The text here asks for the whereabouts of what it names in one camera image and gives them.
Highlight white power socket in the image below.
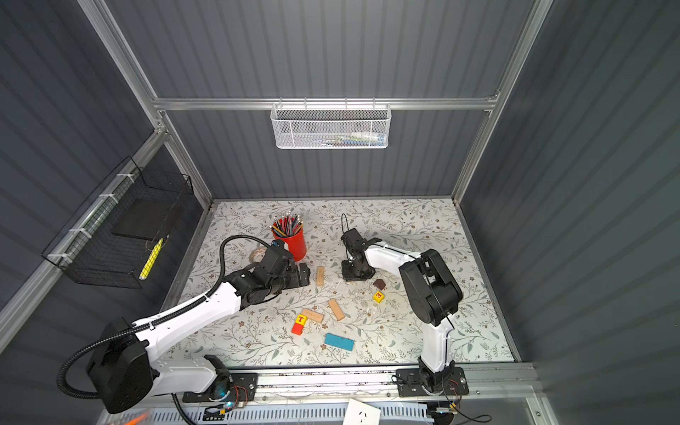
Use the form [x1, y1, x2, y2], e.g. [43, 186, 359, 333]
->
[343, 399, 382, 425]

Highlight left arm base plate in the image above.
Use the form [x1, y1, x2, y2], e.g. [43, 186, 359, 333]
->
[182, 373, 259, 404]

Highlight red pencil cup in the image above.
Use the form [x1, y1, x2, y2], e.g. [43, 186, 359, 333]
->
[273, 227, 307, 262]

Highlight white wire mesh basket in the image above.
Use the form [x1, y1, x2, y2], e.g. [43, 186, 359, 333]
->
[270, 104, 392, 150]

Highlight red yellow T block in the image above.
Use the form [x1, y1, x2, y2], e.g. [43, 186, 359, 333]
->
[291, 314, 308, 336]

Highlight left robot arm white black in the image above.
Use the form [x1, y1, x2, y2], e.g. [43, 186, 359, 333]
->
[56, 236, 311, 414]

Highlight black wire wall basket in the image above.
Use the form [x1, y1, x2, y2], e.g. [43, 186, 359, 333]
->
[42, 157, 194, 290]

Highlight natural wood block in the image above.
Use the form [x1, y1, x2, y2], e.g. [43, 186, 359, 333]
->
[315, 267, 325, 287]
[301, 308, 324, 323]
[329, 299, 345, 322]

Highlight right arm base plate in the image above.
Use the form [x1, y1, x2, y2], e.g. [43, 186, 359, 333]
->
[391, 367, 469, 398]

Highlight coloured pencils bunch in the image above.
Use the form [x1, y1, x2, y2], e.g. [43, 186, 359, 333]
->
[271, 214, 304, 238]

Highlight tape roll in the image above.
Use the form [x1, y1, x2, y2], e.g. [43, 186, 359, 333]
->
[249, 247, 267, 263]

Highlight yellow marker in black basket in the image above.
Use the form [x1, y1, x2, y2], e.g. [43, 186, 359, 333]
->
[138, 238, 165, 281]

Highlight markers in white basket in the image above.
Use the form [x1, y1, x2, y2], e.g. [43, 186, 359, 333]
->
[315, 131, 388, 147]

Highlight teal block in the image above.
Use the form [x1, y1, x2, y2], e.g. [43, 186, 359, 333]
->
[324, 333, 355, 352]

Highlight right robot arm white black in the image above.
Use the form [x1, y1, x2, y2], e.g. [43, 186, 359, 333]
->
[341, 228, 469, 396]

